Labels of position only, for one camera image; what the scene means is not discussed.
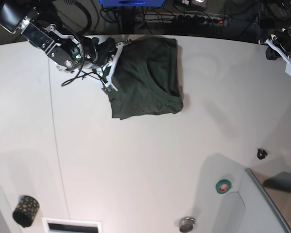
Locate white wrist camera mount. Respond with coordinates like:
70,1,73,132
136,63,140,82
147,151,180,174
83,40,133,95
258,33,291,76

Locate white slotted tray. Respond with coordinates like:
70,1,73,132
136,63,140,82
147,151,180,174
42,217,103,233

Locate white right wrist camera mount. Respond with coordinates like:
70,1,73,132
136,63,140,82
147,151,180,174
83,40,133,95

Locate small metal tin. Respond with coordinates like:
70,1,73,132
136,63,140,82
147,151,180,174
178,216,196,233

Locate blue box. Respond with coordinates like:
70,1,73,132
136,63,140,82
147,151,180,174
98,0,164,7

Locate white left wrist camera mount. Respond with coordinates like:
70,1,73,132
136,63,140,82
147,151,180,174
258,33,291,76

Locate black yellow-dotted cup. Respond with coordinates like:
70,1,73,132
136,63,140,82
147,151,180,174
12,195,40,228

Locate dark green t-shirt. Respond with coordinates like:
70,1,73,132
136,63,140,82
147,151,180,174
108,37,184,120

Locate small black clip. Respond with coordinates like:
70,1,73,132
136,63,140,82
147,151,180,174
257,148,269,160

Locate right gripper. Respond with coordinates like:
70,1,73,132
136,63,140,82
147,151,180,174
81,36,116,69

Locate power strip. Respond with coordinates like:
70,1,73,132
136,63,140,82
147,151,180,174
145,14,232,27

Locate green tape roll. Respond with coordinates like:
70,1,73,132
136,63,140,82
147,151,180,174
215,179,232,194

